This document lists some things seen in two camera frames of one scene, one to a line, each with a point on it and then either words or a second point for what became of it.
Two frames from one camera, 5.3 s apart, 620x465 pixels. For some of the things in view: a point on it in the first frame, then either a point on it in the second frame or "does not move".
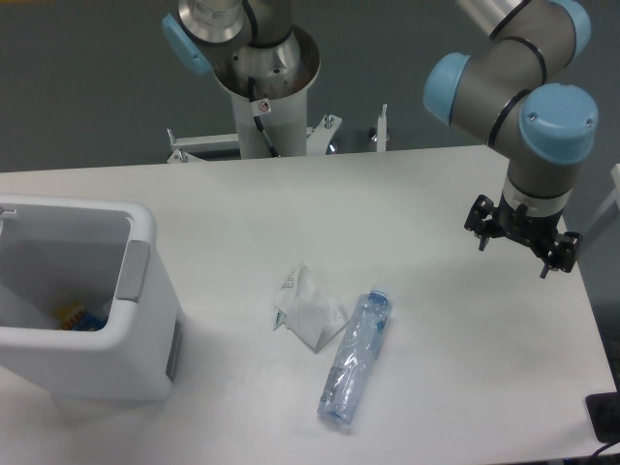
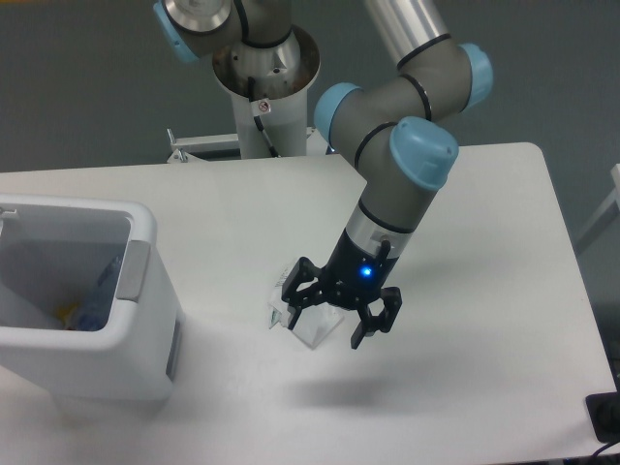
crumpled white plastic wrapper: x=306 y=308 does not move
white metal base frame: x=318 y=138 does not move
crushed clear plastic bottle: x=356 y=352 to x=115 y=263
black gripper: x=538 y=232 to x=354 y=276
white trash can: x=47 y=245 does not move
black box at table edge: x=604 y=410 does not move
